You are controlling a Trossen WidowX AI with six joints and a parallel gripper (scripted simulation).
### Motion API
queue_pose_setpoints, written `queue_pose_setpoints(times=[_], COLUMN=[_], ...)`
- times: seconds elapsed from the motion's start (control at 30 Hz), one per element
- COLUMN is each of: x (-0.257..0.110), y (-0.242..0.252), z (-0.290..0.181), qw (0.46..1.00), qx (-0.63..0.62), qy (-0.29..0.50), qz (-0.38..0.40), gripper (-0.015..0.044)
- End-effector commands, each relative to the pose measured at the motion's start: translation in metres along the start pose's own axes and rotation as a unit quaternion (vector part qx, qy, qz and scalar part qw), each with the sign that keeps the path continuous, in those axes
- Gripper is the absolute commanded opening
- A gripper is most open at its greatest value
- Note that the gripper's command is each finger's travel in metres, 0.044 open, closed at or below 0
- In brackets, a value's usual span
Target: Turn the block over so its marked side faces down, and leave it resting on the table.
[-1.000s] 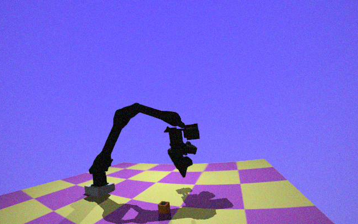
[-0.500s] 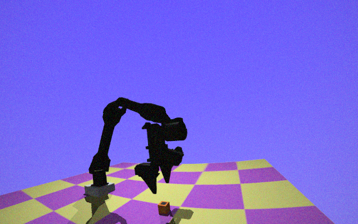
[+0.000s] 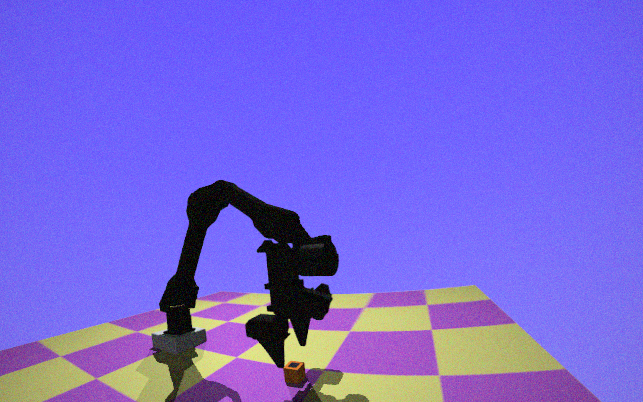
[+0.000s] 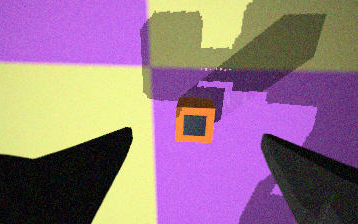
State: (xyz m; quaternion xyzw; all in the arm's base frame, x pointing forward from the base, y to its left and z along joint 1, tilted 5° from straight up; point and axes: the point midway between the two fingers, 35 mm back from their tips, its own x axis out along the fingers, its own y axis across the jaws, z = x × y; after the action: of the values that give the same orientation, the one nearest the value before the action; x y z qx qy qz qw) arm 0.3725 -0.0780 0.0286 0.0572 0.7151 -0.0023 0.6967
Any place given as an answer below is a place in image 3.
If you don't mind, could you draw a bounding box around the brown block with black square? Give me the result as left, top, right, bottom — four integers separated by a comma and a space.
283, 361, 306, 384

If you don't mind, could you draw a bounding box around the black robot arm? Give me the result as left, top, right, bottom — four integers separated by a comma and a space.
159, 180, 339, 336

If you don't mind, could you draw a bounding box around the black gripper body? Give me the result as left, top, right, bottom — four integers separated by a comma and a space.
245, 275, 304, 341

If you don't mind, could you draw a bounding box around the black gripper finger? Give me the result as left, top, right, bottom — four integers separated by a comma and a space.
252, 333, 291, 368
289, 313, 312, 346

